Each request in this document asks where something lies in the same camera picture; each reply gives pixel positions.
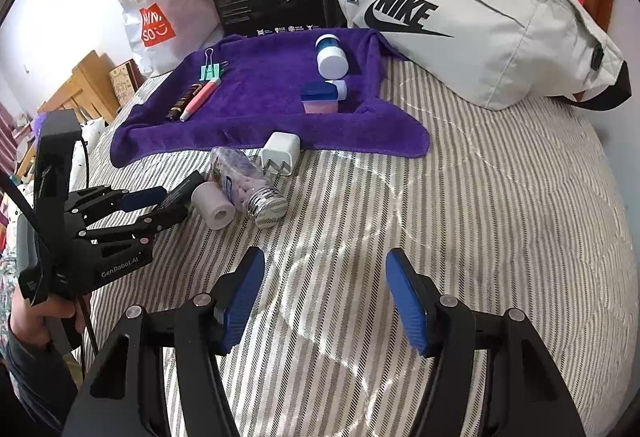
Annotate blue and pink case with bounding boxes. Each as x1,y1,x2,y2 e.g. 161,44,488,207
300,84,341,115

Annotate pink pen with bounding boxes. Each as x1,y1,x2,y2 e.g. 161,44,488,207
180,77,221,122

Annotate brown tube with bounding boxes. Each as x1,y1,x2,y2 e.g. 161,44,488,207
166,82,201,120

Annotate person's left forearm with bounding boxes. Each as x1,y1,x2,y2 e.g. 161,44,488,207
0,317,83,437

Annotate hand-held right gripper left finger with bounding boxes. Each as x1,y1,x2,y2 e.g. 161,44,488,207
62,247,266,437

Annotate clear bottle pink pills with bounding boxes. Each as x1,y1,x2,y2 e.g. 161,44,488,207
209,146,288,228

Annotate floral pillow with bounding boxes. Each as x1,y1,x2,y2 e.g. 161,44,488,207
70,117,108,188

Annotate blue and white jar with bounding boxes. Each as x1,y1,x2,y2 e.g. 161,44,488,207
315,33,351,78

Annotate purple towel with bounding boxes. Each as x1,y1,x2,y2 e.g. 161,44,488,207
109,27,432,168

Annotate white tape roll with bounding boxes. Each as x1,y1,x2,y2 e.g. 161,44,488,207
192,182,236,230

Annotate green binder clip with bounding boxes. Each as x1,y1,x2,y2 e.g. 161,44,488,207
198,48,231,82

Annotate wooden headboard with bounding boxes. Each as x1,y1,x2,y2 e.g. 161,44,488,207
37,50,121,123

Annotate grey sling bag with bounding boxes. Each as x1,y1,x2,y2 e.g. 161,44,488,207
328,0,632,110

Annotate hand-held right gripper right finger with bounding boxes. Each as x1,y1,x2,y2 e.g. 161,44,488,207
385,248,586,437

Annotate small white jar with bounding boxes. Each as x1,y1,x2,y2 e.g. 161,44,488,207
325,78,349,102

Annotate white charger plug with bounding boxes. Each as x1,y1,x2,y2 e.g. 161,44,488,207
260,132,301,178

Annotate black tube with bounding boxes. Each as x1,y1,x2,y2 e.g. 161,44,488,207
157,170,205,210

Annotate person's left hand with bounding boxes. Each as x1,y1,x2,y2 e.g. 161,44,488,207
10,287,93,358

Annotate brown patterned box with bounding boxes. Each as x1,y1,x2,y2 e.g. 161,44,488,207
110,58,141,105

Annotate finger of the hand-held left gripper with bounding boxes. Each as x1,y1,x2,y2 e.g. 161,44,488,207
65,186,169,219
77,204,191,255

